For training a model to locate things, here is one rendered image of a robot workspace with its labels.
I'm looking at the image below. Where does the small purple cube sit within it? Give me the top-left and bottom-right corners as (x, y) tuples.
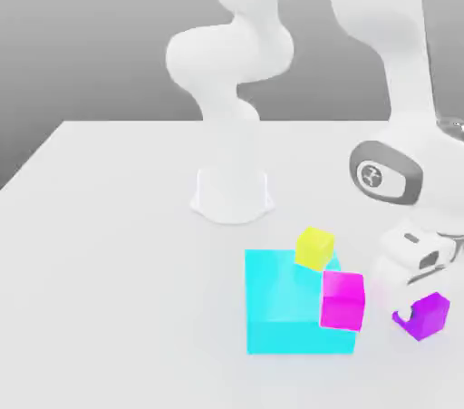
(391, 291), (451, 342)

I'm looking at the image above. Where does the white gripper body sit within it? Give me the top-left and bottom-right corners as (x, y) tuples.
(369, 257), (455, 313)

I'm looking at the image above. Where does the small magenta cube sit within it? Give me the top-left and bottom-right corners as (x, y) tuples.
(319, 269), (365, 333)

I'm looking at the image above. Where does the large cyan box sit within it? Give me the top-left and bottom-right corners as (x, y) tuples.
(244, 248), (357, 355)

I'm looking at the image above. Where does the small yellow cube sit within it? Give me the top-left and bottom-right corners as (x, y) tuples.
(294, 226), (336, 272)

